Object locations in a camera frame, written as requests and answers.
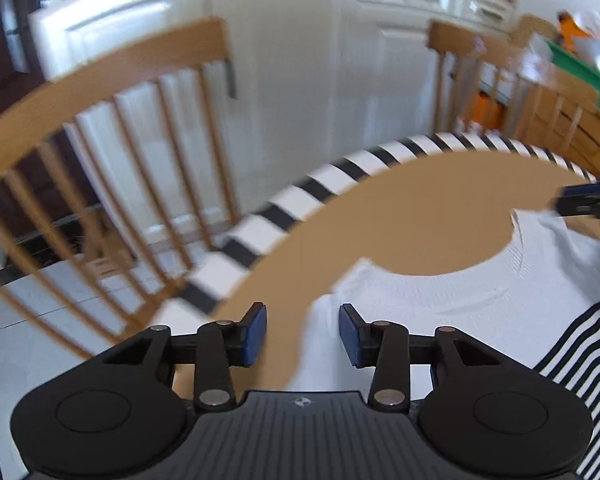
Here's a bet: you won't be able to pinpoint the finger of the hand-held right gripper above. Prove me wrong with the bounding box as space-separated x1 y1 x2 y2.
551 174 600 229

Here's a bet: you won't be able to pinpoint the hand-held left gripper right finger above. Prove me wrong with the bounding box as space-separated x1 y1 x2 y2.
338 303 501 415

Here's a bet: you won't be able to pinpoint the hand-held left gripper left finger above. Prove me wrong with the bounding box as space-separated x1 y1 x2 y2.
102 302 268 414

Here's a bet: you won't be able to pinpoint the white striped sweater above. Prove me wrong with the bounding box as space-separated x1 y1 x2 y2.
286 208 600 480

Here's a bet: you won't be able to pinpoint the wooden spindle-back chair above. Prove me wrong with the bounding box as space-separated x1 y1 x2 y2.
426 14 600 177
0 16 242 362

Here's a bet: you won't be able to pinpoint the green plastic bin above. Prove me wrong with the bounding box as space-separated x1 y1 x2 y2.
544 40 600 113

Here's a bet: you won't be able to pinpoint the orange bag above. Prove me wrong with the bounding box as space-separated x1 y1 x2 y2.
466 89 507 133

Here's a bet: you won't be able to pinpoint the white kitchen cabinet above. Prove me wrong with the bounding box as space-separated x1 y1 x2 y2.
27 0 518 256

